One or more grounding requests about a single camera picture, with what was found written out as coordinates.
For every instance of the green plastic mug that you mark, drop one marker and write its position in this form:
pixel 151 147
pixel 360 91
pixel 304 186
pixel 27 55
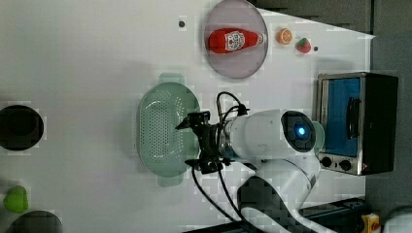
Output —
pixel 320 137

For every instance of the silver toaster oven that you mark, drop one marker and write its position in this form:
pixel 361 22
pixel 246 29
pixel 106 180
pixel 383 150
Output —
pixel 358 114

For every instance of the grey round plate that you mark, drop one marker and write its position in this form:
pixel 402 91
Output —
pixel 236 14

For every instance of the red ketchup bottle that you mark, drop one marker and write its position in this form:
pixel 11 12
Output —
pixel 228 40

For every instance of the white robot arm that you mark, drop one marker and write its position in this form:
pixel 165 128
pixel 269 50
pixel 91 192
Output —
pixel 279 145

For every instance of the green toy pepper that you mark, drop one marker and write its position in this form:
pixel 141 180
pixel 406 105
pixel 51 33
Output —
pixel 16 200

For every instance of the toy orange slice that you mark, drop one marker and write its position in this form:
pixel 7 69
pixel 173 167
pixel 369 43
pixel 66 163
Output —
pixel 284 36

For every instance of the toy strawberry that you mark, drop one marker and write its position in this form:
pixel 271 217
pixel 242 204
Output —
pixel 303 45

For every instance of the dark grey bowl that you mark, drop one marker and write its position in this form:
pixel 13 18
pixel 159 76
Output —
pixel 36 222

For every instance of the green plastic strainer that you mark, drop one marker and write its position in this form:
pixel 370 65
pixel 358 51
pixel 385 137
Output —
pixel 162 148

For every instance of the black round bowl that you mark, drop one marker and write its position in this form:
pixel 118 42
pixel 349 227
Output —
pixel 21 128

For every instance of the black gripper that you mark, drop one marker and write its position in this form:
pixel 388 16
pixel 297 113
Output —
pixel 210 159

